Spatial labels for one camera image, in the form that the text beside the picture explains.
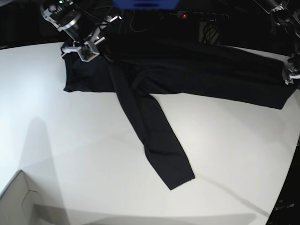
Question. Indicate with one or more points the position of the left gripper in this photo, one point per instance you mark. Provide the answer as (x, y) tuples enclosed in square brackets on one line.
[(291, 71)]

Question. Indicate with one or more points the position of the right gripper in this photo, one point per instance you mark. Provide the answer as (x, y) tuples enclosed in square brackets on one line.
[(85, 35)]

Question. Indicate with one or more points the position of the black t-shirt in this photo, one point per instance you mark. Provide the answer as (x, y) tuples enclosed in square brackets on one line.
[(136, 67)]

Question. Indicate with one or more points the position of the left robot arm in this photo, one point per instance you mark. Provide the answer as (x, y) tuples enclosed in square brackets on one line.
[(290, 22)]

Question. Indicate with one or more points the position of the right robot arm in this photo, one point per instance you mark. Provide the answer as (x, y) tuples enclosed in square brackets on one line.
[(61, 12)]

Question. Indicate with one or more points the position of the blue bin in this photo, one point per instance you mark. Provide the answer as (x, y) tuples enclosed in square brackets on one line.
[(146, 4)]

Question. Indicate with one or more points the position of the black power strip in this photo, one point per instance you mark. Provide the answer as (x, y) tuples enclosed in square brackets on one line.
[(205, 16)]

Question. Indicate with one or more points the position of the white cardboard box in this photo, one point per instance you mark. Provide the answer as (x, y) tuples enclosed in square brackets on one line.
[(21, 206)]

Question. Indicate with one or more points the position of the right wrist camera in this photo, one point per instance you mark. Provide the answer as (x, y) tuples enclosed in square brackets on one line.
[(87, 55)]

